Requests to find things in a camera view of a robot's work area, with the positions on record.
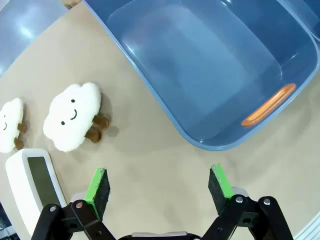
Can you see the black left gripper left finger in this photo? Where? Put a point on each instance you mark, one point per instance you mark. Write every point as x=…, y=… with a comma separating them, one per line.
x=96, y=200

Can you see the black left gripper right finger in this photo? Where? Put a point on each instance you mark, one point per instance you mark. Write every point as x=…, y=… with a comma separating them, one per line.
x=232, y=205

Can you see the white digital clock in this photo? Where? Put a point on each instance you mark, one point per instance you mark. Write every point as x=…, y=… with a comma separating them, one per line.
x=32, y=185

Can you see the large white cloud plush toy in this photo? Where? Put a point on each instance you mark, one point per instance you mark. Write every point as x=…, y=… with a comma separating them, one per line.
x=73, y=116

